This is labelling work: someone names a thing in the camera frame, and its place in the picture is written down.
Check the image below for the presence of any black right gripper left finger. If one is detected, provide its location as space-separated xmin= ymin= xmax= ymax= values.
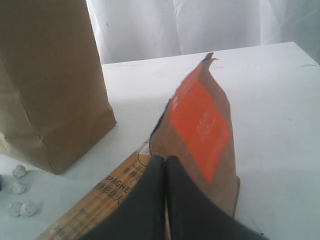
xmin=82 ymin=155 xmax=166 ymax=240

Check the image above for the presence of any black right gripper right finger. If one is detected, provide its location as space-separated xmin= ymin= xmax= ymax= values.
xmin=165 ymin=155 xmax=266 ymax=240

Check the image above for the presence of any brown kraft pouch orange label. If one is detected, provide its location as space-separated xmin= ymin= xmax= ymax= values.
xmin=149 ymin=53 xmax=240 ymax=216

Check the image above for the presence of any brown paper shopping bag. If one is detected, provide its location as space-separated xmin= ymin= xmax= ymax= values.
xmin=0 ymin=0 xmax=116 ymax=175

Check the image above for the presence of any spaghetti package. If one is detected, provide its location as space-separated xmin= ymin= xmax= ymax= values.
xmin=36 ymin=140 xmax=151 ymax=240

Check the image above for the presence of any white crumpled paper ball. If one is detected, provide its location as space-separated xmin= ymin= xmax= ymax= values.
xmin=6 ymin=202 xmax=22 ymax=218
xmin=20 ymin=200 xmax=38 ymax=217
xmin=12 ymin=165 xmax=27 ymax=179
xmin=11 ymin=181 xmax=26 ymax=195

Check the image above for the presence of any white backdrop curtain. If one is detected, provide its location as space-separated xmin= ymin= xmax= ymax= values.
xmin=86 ymin=0 xmax=320 ymax=64

